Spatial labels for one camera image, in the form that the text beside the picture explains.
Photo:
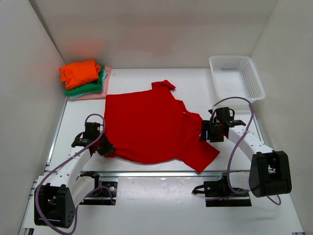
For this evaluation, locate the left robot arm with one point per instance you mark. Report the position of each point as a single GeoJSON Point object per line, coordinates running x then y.
{"type": "Point", "coordinates": [57, 199]}

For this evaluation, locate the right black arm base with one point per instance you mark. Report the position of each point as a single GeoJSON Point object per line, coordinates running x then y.
{"type": "Point", "coordinates": [217, 193]}

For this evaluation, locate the folded green t shirt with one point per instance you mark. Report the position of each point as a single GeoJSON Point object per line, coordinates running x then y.
{"type": "Point", "coordinates": [83, 89]}

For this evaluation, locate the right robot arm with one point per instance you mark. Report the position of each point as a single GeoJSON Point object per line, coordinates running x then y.
{"type": "Point", "coordinates": [269, 172]}

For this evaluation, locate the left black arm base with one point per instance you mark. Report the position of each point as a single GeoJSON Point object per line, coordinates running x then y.
{"type": "Point", "coordinates": [106, 192]}

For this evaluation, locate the folded pink t shirt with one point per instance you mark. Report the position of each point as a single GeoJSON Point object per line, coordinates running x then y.
{"type": "Point", "coordinates": [96, 95]}

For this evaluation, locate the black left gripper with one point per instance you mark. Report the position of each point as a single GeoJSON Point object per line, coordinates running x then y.
{"type": "Point", "coordinates": [109, 147]}

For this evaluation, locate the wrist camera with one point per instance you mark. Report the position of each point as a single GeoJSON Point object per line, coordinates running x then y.
{"type": "Point", "coordinates": [91, 133]}
{"type": "Point", "coordinates": [224, 117]}

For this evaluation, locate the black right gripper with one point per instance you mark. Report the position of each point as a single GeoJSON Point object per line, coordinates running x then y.
{"type": "Point", "coordinates": [206, 126]}

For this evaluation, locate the aluminium table rail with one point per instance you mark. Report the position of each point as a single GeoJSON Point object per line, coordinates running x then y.
{"type": "Point", "coordinates": [160, 174]}

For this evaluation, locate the red t shirt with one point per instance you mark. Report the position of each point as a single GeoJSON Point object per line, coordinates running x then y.
{"type": "Point", "coordinates": [152, 127]}

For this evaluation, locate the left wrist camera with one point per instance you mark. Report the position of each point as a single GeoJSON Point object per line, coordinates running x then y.
{"type": "Point", "coordinates": [91, 133]}

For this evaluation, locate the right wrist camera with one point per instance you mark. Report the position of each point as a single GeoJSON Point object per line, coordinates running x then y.
{"type": "Point", "coordinates": [224, 117]}

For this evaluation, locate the folded orange t shirt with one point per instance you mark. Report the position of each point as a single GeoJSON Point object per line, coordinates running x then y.
{"type": "Point", "coordinates": [78, 74]}

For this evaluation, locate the white plastic basket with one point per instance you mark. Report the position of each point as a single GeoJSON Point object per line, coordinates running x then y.
{"type": "Point", "coordinates": [236, 76]}

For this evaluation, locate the folded mint t shirt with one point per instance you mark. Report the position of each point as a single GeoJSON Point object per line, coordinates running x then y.
{"type": "Point", "coordinates": [73, 96]}

